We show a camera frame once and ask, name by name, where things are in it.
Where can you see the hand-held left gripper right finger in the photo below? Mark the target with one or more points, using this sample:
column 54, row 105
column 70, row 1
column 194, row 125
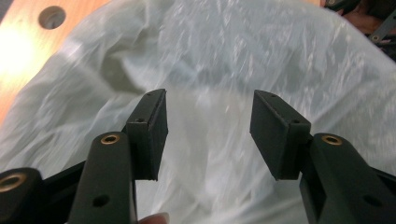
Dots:
column 336, row 180

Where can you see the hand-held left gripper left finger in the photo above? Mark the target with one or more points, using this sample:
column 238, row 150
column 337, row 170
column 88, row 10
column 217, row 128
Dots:
column 106, row 174

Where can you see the white plastic bag blue edge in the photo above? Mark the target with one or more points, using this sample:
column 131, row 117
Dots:
column 218, row 46

